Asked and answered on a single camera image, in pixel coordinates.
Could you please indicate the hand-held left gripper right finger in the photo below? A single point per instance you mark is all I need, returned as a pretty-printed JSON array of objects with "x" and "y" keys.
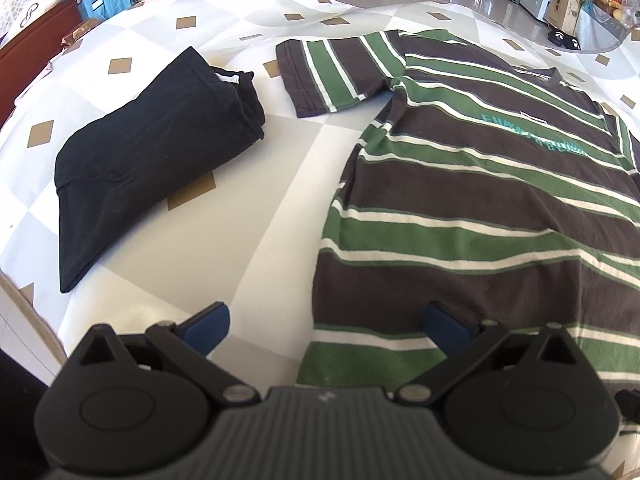
[{"x": 445, "y": 329}]

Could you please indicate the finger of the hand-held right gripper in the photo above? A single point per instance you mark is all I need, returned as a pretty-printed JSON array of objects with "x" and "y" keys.
[{"x": 631, "y": 402}]

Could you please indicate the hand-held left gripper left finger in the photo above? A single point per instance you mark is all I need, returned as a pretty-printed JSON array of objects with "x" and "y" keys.
[{"x": 210, "y": 326}]

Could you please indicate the green brown striped t-shirt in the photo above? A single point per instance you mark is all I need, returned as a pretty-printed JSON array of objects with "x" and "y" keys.
[{"x": 450, "y": 200}]

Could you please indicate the grey white checkered tablecloth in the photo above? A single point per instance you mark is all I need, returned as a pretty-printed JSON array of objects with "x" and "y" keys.
[{"x": 280, "y": 185}]

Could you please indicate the black folded garment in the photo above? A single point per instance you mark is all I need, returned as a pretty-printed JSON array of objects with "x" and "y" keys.
[{"x": 140, "y": 160}]

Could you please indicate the brown packet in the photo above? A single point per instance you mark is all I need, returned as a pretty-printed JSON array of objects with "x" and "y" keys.
[{"x": 80, "y": 32}]

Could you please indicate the reddish wooden cabinet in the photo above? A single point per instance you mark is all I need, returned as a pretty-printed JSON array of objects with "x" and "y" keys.
[{"x": 30, "y": 55}]

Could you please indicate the grey marble cabinet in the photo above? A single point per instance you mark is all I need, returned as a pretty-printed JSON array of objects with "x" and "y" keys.
[{"x": 600, "y": 32}]

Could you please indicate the cardboard box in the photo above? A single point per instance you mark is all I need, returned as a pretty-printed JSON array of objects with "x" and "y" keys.
[{"x": 562, "y": 7}]

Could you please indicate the fruit basket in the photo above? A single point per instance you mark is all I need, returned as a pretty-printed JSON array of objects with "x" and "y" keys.
[{"x": 612, "y": 0}]

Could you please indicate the white plastic basket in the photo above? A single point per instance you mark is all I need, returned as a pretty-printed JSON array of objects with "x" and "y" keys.
[{"x": 17, "y": 5}]

